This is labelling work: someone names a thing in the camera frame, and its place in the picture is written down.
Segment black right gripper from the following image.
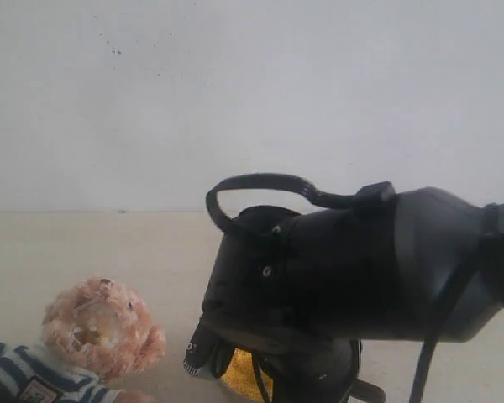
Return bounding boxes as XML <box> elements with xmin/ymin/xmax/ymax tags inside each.
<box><xmin>183</xmin><ymin>206</ymin><xmax>397</xmax><ymax>380</ymax></box>

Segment pink plush teddy bear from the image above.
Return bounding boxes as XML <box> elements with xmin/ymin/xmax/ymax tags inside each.
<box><xmin>0</xmin><ymin>276</ymin><xmax>166</xmax><ymax>402</ymax></box>

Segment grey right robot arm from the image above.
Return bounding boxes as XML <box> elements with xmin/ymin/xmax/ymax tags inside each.
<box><xmin>200</xmin><ymin>187</ymin><xmax>504</xmax><ymax>351</ymax></box>

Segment yellow millet grains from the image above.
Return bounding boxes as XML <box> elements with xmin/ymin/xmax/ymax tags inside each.
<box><xmin>220</xmin><ymin>348</ymin><xmax>264</xmax><ymax>402</ymax></box>

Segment black ribbon cable loop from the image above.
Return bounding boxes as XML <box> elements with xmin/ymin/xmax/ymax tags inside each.
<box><xmin>205</xmin><ymin>170</ymin><xmax>398</xmax><ymax>234</ymax></box>

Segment black thin cable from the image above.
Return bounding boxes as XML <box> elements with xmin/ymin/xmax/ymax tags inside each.
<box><xmin>407</xmin><ymin>234</ymin><xmax>492</xmax><ymax>403</ymax></box>

